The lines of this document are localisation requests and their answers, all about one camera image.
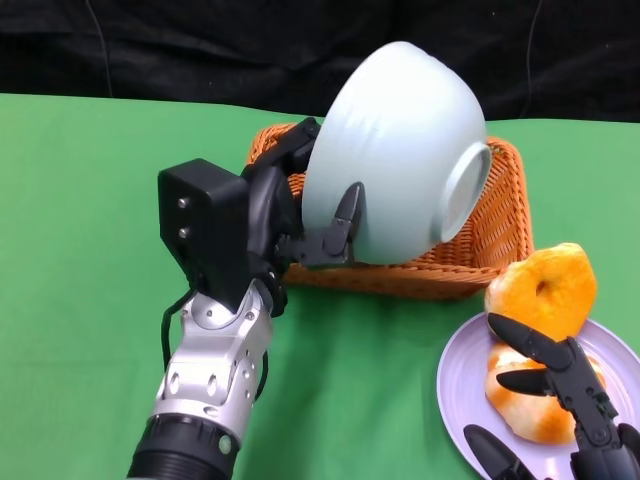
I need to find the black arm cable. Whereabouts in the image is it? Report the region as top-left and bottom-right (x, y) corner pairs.
(158, 292), (202, 372)

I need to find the orange wicker basket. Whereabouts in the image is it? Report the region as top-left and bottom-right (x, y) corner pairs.
(244, 123), (534, 303)

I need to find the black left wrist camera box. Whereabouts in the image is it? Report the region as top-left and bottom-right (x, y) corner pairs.
(157, 158), (251, 307)

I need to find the black backdrop cloth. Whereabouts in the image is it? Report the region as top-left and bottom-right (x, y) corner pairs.
(0, 0), (640, 124)

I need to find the pale green ceramic bowl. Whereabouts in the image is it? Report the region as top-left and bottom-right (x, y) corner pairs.
(301, 41), (494, 265)

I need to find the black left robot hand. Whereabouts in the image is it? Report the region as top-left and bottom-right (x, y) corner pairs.
(239, 117), (366, 321)

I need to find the green table cloth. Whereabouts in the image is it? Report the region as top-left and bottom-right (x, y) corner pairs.
(0, 92), (640, 480)

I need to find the lavender round plate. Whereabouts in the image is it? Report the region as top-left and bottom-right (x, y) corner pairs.
(436, 313), (640, 480)

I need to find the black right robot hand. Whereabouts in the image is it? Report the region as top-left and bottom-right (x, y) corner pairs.
(462, 312), (640, 480)

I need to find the orange striped bread bun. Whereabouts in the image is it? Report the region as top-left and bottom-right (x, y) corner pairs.
(483, 242), (599, 341)
(485, 342), (609, 445)

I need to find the thin grey cable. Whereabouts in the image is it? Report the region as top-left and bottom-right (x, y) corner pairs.
(91, 0), (114, 97)
(521, 0), (545, 120)

